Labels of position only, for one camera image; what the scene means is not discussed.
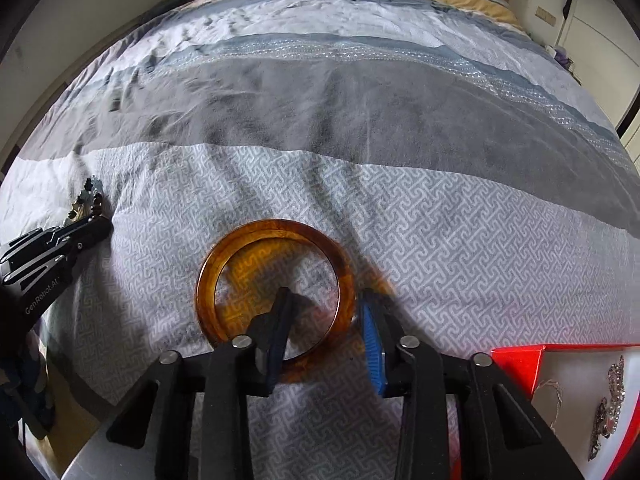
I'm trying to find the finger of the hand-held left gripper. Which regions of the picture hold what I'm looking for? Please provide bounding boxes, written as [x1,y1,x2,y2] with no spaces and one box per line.
[0,215,113,282]

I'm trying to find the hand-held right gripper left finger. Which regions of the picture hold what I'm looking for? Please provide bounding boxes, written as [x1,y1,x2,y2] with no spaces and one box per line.
[105,287,296,480]

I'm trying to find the amber resin bangle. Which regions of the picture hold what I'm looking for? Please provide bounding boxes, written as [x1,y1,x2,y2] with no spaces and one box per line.
[195,219,358,386]

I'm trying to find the dark beaded bracelet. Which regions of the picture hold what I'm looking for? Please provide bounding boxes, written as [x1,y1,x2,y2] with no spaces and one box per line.
[65,176,106,223]

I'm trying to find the silver chain bracelet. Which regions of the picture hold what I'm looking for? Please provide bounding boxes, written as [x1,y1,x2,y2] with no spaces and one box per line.
[589,355,628,462]

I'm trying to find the thin silver chain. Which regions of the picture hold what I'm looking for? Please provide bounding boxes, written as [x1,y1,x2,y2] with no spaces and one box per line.
[535,379,568,433]

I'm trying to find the red box with white inside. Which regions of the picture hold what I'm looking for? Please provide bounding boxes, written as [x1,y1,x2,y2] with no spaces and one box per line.
[490,344,640,480]

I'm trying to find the white wardrobe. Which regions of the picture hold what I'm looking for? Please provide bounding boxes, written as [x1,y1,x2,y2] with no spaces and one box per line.
[550,0,640,141]

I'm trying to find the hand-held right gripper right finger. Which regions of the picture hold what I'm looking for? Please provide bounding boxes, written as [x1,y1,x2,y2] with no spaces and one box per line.
[360,285,571,480]

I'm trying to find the dark blue cloth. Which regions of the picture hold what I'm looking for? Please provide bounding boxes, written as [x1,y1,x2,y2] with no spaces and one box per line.
[145,0,201,26]

